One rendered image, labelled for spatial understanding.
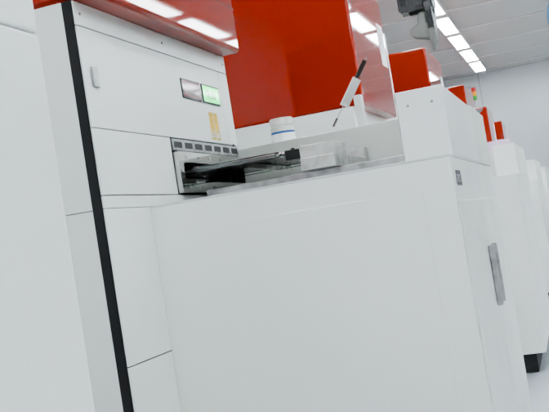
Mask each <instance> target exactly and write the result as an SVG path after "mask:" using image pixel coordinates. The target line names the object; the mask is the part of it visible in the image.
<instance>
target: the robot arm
mask: <svg viewBox="0 0 549 412"><path fill-rule="evenodd" d="M396 1H397V6H398V11H399V12H400V13H401V14H402V15H403V17H407V16H416V15H417V21H418V23H417V24H416V25H415V26H414V27H412V28H411V30H410V33H411V35H412V36H413V37H414V38H415V39H422V40H431V46H432V49H433V51H434V50H436V48H437V46H438V43H439V35H438V26H437V19H436V14H435V0H396ZM547 23H548V25H549V2H548V4H547Z"/></svg>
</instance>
